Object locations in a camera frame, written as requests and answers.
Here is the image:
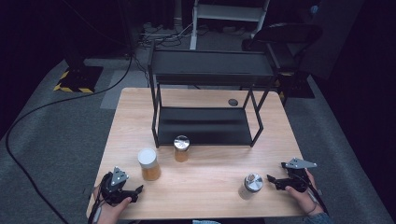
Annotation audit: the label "black chair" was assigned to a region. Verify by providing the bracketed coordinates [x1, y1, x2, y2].
[242, 21, 324, 71]

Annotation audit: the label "tangle of floor cables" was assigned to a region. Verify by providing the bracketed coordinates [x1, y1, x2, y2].
[136, 21, 194, 49]

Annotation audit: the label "large white-lid amber jar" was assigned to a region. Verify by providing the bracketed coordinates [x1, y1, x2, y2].
[137, 147, 163, 182]

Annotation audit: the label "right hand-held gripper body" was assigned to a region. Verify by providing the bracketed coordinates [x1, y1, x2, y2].
[279, 157, 318, 193]

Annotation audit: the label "small silver-lid amber jar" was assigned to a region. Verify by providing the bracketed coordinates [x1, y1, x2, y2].
[173, 134, 191, 163]

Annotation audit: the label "person's right hand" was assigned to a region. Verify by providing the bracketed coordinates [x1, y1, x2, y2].
[284, 169, 325, 217]

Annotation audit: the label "black stand base yellow stripes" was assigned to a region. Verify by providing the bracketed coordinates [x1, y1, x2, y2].
[53, 46, 105, 94]
[274, 71, 316, 100]

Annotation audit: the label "long black floor cable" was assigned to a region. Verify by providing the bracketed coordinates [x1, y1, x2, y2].
[5, 52, 134, 224]

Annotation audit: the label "person's left hand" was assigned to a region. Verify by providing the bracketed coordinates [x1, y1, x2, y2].
[92, 186, 133, 224]

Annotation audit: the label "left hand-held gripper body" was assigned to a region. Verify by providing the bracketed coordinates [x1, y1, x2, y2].
[100, 166, 134, 206]

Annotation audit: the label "hand-held gripper cable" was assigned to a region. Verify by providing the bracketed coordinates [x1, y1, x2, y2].
[88, 174, 111, 224]
[295, 172, 330, 217]

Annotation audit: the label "white metal frame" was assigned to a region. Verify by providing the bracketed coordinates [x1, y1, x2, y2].
[190, 0, 271, 50]

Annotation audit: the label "right hand-held gripper cable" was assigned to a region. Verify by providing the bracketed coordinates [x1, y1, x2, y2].
[295, 172, 330, 217]

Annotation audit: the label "black metal two-tier rack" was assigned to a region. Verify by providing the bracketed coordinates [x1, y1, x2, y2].
[147, 40, 279, 149]

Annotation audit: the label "left hand-held gripper cable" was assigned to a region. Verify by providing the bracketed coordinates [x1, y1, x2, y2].
[88, 174, 111, 224]

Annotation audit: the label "silver-lid jar with white contents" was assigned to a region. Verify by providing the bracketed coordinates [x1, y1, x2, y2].
[237, 173, 264, 201]

